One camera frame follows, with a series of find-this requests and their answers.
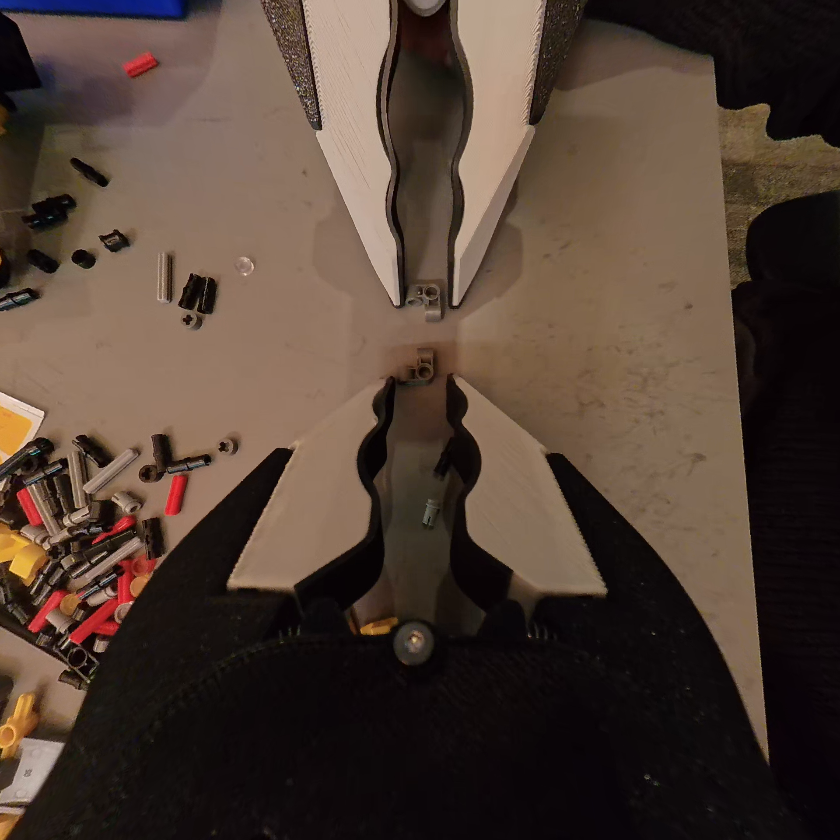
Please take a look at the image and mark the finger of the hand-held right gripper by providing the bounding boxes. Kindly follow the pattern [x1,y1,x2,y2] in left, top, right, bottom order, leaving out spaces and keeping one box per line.
[448,0,548,309]
[302,0,404,307]

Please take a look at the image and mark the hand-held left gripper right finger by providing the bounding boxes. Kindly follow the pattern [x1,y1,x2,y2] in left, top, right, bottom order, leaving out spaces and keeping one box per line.
[448,374,609,599]

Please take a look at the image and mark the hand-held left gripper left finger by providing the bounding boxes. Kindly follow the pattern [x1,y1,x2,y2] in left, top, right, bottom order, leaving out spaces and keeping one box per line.
[225,376,398,596]

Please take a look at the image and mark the grey toy connector piece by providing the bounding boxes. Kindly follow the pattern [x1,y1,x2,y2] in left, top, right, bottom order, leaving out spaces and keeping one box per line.
[395,348,437,385]
[405,281,447,324]

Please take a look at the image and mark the person's right forearm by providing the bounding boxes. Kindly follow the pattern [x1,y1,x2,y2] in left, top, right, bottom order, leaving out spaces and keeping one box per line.
[586,0,840,142]

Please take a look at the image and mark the black cross-shaped pin assembly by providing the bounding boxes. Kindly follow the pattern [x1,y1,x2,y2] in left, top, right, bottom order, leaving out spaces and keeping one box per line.
[139,433,212,483]

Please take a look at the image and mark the scattered small black pieces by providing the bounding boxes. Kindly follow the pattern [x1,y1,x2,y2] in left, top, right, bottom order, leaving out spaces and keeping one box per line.
[0,157,132,312]

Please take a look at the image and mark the person's dark clothing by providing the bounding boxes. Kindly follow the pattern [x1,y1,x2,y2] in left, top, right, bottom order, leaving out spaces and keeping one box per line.
[731,190,840,840]

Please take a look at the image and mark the heap of red black pegs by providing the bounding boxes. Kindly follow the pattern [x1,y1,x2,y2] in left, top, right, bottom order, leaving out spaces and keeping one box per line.
[0,433,165,690]

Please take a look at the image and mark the yellow and grey sticker sheet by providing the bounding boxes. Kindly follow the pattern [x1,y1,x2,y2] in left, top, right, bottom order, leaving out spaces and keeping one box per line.
[0,392,47,463]

